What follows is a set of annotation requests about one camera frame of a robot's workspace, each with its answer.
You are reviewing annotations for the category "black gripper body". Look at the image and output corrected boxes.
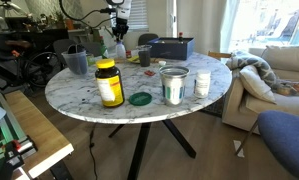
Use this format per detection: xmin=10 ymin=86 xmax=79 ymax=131
xmin=112 ymin=18 xmax=129 ymax=42

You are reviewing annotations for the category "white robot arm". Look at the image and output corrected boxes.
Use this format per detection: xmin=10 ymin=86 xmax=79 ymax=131
xmin=106 ymin=0 xmax=132 ymax=41

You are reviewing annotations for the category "white bottle blue cap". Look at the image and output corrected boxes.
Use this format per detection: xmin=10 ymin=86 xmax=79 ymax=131
xmin=116 ymin=41 xmax=126 ymax=59

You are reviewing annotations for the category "green glass bottle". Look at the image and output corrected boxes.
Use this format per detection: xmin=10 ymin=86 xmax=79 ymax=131
xmin=100 ymin=36 xmax=109 ymax=59

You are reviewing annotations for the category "small white cap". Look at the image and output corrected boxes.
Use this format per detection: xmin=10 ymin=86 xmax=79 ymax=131
xmin=158 ymin=61 xmax=166 ymax=66

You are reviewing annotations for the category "brown bottle yellow cap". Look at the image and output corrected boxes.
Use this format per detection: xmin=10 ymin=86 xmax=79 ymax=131
xmin=95 ymin=59 xmax=125 ymax=107

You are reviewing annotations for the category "dark bottle in box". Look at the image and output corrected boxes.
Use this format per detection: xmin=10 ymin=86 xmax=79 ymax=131
xmin=178 ymin=32 xmax=184 ymax=44

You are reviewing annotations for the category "white pill bottle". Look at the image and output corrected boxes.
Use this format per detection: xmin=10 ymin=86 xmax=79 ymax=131
xmin=194 ymin=69 xmax=211 ymax=98

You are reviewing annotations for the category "window blind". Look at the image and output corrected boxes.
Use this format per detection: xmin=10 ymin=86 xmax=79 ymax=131
xmin=123 ymin=0 xmax=149 ymax=31

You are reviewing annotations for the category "dark chair behind table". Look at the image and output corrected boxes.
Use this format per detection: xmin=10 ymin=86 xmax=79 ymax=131
xmin=138 ymin=33 xmax=158 ymax=45

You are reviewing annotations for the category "small red jar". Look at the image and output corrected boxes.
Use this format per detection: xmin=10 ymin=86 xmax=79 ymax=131
xmin=126 ymin=50 xmax=132 ymax=59

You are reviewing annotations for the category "yellow plate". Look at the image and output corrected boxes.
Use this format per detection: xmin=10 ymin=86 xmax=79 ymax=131
xmin=127 ymin=56 xmax=140 ymax=64

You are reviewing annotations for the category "dark smoothie cup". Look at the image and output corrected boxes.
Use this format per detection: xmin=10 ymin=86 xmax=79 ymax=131
xmin=137 ymin=45 xmax=151 ymax=67

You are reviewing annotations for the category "navy blue box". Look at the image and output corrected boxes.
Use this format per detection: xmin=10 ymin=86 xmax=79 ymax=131
xmin=147 ymin=37 xmax=195 ymax=60

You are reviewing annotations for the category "orange container on shelf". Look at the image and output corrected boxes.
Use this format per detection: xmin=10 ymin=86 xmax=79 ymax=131
xmin=65 ymin=18 xmax=74 ymax=30

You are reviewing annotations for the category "small red packet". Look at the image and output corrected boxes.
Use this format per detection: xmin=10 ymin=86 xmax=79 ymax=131
xmin=144 ymin=70 xmax=156 ymax=76

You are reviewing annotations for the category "clear plastic measuring jug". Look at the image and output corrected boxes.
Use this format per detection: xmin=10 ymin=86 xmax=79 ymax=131
xmin=62 ymin=44 xmax=88 ymax=75

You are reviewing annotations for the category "round marble table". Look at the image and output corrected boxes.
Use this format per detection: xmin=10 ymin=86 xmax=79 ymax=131
xmin=45 ymin=53 xmax=232 ymax=180

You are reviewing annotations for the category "potted plant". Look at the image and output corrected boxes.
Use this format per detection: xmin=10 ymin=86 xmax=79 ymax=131
xmin=54 ymin=11 xmax=65 ymax=29

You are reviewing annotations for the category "grey office chair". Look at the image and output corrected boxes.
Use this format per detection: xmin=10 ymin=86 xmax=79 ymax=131
xmin=53 ymin=39 xmax=76 ymax=69

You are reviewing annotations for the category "green round lid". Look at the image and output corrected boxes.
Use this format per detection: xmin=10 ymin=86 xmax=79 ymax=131
xmin=129 ymin=92 xmax=152 ymax=106

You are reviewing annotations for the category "black bicycle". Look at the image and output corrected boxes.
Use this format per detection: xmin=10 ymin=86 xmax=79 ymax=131
xmin=0 ymin=40 xmax=64 ymax=90

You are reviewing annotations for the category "grey patterned blanket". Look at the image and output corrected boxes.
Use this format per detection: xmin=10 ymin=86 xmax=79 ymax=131
xmin=226 ymin=51 xmax=299 ymax=96

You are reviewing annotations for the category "white cushion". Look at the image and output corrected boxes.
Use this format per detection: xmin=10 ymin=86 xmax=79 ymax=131
xmin=239 ymin=65 xmax=276 ymax=103

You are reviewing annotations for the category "wooden side table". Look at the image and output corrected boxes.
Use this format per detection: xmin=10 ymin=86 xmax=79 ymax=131
xmin=5 ymin=91 xmax=74 ymax=180

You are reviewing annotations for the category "green clamp tool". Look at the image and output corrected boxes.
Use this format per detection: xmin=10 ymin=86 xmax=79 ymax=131
xmin=0 ymin=93 xmax=38 ymax=180

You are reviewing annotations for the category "white paper on floor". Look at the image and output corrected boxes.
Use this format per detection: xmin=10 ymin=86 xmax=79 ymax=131
xmin=233 ymin=140 xmax=244 ymax=158

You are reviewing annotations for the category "beige sofa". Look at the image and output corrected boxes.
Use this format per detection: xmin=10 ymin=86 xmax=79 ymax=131
xmin=222 ymin=45 xmax=299 ymax=130

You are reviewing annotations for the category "black power cable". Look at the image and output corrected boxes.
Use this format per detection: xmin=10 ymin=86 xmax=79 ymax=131
xmin=88 ymin=123 xmax=99 ymax=180

